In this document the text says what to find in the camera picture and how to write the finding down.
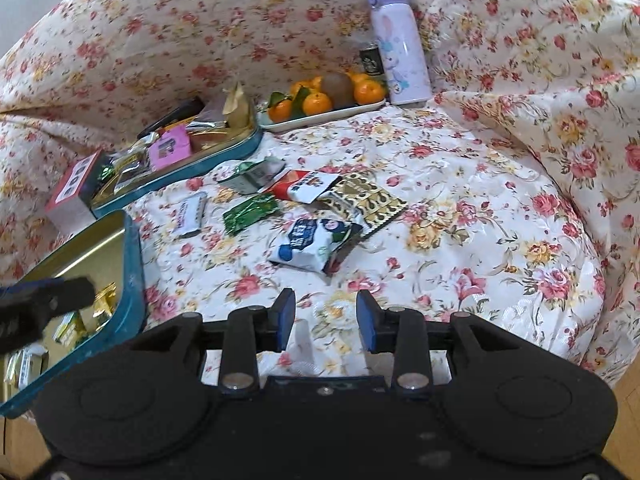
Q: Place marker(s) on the yellow and red snack bar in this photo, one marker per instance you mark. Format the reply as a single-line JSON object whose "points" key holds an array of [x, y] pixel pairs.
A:
{"points": [[177, 122]]}

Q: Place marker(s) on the red and white box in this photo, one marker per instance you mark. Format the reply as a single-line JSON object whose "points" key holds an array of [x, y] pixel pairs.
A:
{"points": [[70, 195]]}

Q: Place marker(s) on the grey translucent packet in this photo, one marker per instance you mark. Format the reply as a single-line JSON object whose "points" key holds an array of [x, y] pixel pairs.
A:
{"points": [[215, 107]]}

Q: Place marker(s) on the plain green snack packet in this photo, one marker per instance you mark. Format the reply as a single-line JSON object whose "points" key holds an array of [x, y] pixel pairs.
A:
{"points": [[247, 214]]}

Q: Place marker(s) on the clear packet with dark snack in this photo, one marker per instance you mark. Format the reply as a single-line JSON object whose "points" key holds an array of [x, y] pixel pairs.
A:
{"points": [[131, 167]]}

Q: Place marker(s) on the small pink box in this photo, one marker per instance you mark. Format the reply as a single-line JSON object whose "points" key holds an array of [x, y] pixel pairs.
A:
{"points": [[170, 147]]}

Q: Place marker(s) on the small white snack packet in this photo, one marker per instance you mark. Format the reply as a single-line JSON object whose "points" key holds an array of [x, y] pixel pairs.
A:
{"points": [[191, 214]]}

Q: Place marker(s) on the brown kiwi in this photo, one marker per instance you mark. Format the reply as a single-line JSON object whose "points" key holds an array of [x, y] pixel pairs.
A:
{"points": [[337, 86]]}

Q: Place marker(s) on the floral covered sofa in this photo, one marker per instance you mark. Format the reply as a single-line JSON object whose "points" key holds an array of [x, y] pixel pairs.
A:
{"points": [[450, 260]]}

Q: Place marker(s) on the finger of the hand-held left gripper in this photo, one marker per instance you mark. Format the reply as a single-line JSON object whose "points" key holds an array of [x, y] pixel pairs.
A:
{"points": [[70, 292]]}

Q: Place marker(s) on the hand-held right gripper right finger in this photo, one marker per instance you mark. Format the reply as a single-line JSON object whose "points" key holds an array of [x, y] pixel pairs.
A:
{"points": [[367, 320]]}

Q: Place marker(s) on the gold and black heart packet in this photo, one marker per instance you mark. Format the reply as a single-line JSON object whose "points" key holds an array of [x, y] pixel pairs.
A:
{"points": [[370, 205]]}

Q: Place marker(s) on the white plate of oranges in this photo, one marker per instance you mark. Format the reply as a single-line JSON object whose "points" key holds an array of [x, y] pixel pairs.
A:
{"points": [[317, 104]]}

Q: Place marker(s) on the light blue plate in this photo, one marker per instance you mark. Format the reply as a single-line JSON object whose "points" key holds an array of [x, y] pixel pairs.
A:
{"points": [[320, 119]]}

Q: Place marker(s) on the teal tin tray gold inside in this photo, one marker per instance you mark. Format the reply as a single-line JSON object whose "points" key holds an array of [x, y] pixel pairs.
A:
{"points": [[132, 285]]}

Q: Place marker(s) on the teal tin tray with snacks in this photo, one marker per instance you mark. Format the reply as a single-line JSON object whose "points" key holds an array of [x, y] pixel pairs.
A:
{"points": [[200, 167]]}

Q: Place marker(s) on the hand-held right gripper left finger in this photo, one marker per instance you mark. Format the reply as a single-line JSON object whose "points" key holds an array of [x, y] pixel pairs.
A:
{"points": [[284, 317]]}

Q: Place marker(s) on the black remote control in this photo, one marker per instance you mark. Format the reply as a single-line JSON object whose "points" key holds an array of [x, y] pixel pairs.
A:
{"points": [[175, 112]]}

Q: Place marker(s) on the red and white snack packet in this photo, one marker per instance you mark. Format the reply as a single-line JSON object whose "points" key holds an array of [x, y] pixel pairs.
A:
{"points": [[300, 186]]}

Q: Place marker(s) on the green foil candy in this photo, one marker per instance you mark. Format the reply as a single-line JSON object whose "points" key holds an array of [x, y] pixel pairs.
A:
{"points": [[106, 172]]}

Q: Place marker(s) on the purple rabbit print bottle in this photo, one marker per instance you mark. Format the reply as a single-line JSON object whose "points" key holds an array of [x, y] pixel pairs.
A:
{"points": [[400, 50]]}

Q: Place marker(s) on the brown paper snack packet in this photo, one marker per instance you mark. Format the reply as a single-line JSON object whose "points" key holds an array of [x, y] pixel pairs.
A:
{"points": [[237, 107]]}

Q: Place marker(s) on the dark drink can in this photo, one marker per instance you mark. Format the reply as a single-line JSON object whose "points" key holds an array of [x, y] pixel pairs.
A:
{"points": [[371, 62]]}

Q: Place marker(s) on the green and white snack packet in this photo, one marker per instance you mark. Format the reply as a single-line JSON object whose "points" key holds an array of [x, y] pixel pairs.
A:
{"points": [[252, 176]]}

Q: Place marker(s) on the blue and white snack packet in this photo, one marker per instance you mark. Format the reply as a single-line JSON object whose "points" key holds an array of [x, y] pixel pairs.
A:
{"points": [[312, 242]]}

